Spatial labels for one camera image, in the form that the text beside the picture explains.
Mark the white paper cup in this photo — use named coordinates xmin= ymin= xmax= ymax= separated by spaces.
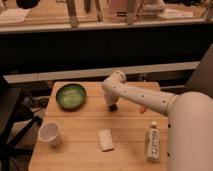
xmin=38 ymin=122 xmax=61 ymax=147

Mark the black eraser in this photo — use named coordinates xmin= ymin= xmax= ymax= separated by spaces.
xmin=108 ymin=104 xmax=118 ymax=111

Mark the green bowl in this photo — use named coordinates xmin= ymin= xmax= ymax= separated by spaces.
xmin=56 ymin=83 xmax=87 ymax=110

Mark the black office chair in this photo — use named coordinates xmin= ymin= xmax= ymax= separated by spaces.
xmin=0 ymin=75 xmax=43 ymax=171

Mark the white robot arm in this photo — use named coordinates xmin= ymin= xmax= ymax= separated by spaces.
xmin=102 ymin=71 xmax=213 ymax=171

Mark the small orange carrot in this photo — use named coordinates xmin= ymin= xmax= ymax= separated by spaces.
xmin=140 ymin=106 xmax=147 ymax=114

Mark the white labelled bottle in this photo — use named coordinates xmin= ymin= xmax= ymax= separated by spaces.
xmin=147 ymin=121 xmax=160 ymax=162

